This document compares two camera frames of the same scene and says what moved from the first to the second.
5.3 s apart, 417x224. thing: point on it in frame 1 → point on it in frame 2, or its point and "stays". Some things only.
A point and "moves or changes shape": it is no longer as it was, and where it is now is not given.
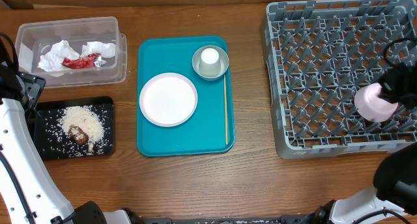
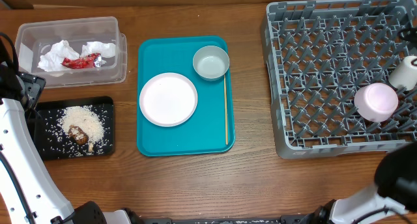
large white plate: (168, 99) stays
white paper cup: (210, 65) moves or changes shape
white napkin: (51, 61) stays
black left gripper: (36, 85) stays
